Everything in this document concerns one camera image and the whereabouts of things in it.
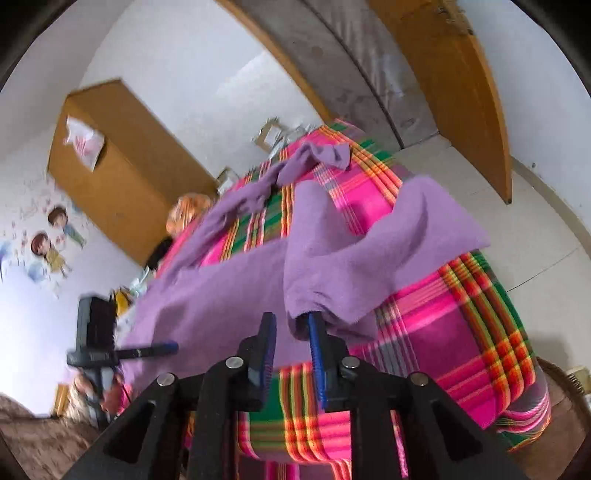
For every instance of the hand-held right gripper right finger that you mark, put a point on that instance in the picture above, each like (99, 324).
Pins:
(316, 355)

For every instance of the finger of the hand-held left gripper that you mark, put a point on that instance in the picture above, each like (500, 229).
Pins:
(147, 351)

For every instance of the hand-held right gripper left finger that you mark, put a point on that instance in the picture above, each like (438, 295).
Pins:
(268, 350)

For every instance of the purple fleece garment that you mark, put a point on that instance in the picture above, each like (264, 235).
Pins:
(332, 240)

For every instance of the person's left forearm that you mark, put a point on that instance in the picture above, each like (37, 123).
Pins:
(78, 406)

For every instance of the person's left hand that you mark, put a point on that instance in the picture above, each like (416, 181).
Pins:
(113, 392)

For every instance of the yellow bag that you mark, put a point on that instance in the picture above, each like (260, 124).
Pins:
(121, 302)

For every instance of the black cloth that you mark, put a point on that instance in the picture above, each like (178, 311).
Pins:
(159, 254)

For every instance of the person's floral fleece jacket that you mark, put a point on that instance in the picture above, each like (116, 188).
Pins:
(41, 443)

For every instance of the wooden wardrobe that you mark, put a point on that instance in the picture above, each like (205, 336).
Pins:
(124, 184)

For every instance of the bag of oranges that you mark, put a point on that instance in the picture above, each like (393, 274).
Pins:
(184, 212)

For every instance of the pink plaid bed sheet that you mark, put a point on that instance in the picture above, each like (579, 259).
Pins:
(461, 332)

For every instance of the small white box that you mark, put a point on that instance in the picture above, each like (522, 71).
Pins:
(226, 180)

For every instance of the white plastic bag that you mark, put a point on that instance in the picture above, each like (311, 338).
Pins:
(85, 143)

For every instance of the cardboard box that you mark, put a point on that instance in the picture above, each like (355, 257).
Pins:
(268, 123)

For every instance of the grey plastic door curtain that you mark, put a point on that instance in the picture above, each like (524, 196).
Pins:
(351, 60)

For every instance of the wooden door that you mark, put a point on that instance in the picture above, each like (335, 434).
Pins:
(452, 69)

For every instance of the cartoon wall sticker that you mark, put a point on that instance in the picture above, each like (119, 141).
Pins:
(46, 244)

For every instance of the wooden door frame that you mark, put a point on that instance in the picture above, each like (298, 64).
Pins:
(281, 55)

